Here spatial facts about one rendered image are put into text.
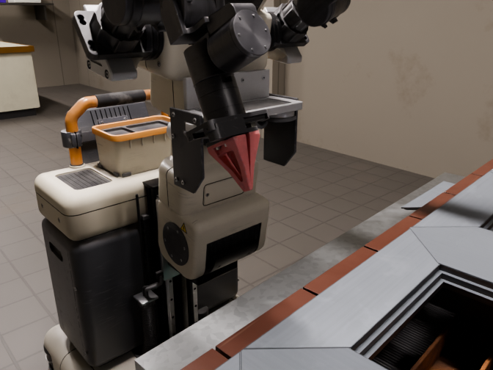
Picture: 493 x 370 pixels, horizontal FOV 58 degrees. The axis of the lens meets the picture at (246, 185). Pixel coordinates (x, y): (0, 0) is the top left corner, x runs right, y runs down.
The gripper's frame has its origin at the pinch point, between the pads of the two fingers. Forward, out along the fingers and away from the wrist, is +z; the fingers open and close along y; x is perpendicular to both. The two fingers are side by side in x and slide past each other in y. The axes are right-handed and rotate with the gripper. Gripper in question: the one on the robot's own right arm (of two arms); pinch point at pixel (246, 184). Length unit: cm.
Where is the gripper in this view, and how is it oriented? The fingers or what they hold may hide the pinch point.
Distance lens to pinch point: 61.0
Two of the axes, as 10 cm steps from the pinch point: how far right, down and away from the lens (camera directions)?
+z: 3.0, 9.5, 0.2
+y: 7.5, -2.4, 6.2
